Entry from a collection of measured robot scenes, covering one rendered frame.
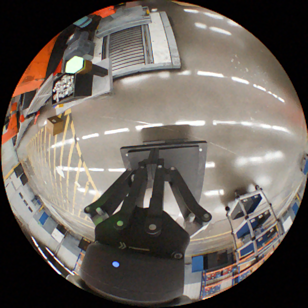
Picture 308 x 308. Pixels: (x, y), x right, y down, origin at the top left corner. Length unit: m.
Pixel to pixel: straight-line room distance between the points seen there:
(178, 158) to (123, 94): 0.65
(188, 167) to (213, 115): 0.49
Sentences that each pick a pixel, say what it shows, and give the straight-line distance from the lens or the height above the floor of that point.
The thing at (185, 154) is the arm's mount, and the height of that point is 0.32.
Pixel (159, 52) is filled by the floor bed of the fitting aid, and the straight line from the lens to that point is 0.89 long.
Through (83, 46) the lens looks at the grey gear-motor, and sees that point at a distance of 0.93.
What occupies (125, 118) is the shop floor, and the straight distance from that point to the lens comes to 0.92.
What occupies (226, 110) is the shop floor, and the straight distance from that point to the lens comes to 0.98.
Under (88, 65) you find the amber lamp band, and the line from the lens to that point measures 0.38.
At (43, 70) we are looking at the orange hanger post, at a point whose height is 0.55.
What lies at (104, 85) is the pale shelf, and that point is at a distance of 0.48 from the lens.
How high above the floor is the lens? 0.85
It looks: 64 degrees down
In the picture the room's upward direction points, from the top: 164 degrees counter-clockwise
